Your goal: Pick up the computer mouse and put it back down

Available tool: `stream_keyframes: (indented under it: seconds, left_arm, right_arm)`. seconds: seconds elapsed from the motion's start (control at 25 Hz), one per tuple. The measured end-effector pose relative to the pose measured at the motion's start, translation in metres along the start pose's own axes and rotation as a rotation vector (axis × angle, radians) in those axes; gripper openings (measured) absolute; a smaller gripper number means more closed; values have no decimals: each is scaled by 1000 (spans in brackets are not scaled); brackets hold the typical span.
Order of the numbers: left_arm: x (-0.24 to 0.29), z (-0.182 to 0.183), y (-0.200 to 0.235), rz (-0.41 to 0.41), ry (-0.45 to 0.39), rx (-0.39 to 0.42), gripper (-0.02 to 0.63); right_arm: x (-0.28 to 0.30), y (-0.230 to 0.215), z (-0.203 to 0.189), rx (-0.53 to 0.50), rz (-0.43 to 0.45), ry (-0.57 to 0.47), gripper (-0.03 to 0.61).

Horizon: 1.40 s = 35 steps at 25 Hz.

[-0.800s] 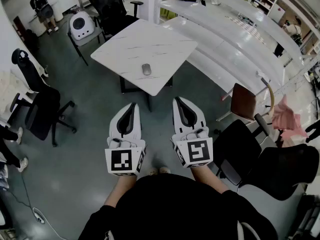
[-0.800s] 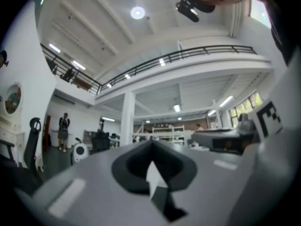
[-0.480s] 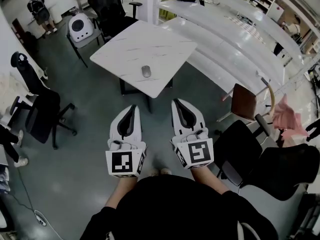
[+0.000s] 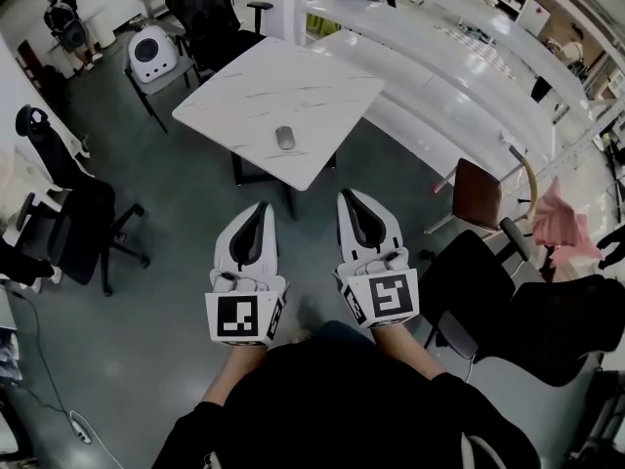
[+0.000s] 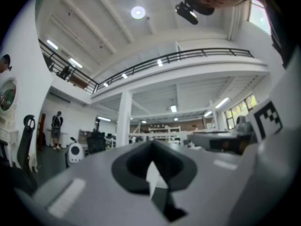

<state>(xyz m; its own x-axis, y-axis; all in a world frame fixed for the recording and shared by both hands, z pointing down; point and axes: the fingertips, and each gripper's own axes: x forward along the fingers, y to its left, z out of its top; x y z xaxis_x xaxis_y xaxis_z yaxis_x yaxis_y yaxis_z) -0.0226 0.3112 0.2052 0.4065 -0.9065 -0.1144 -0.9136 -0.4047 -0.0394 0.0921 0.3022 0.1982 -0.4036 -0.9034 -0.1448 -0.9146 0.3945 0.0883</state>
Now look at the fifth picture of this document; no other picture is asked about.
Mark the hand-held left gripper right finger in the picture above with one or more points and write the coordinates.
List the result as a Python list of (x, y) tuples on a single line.
[(211, 185)]

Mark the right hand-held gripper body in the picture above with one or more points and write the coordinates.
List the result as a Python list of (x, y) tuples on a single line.
[(268, 119)]

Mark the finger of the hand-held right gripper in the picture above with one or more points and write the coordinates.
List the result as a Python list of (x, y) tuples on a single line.
[(200, 141)]

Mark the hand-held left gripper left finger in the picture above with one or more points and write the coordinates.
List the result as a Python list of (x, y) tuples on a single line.
[(94, 185)]

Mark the white shelf rack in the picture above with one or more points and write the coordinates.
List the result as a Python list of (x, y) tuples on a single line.
[(212, 112)]

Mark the white rounded robot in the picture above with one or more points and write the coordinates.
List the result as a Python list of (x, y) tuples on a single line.
[(75, 154)]

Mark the white storage shelf unit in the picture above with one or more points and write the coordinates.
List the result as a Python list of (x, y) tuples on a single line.
[(164, 133)]

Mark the black mesh office chair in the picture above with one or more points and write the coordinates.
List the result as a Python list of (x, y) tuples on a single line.
[(96, 142)]

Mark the white pillar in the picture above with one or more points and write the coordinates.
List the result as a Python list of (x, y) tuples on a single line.
[(124, 119)]

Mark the black office chair left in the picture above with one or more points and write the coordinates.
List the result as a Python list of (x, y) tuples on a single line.
[(24, 149)]

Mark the white ornate chair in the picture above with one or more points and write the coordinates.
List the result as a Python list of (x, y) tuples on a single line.
[(10, 135)]

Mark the person's black clothing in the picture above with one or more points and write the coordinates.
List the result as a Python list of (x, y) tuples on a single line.
[(282, 20)]

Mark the black balcony railing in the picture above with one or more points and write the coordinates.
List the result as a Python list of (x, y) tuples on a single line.
[(94, 85)]

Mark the bright high window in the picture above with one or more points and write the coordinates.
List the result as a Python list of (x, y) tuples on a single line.
[(258, 18)]

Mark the round white-framed mirror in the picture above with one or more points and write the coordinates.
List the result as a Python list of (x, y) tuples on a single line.
[(8, 95)]

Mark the round ceiling lamp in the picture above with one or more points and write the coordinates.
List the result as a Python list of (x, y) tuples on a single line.
[(137, 12)]

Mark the grey gripper-mounted camera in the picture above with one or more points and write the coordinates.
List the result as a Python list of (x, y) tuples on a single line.
[(244, 128)]

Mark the brown wooden stair post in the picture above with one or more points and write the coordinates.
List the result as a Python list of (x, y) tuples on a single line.
[(41, 131)]

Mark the black head-worn camera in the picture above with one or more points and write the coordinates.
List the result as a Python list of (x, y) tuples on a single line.
[(188, 14)]

